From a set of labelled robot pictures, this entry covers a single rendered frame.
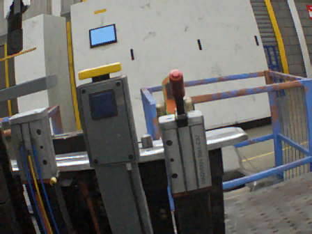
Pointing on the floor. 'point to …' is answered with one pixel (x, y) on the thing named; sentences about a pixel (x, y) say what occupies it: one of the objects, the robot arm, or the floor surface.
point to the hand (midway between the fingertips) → (14, 42)
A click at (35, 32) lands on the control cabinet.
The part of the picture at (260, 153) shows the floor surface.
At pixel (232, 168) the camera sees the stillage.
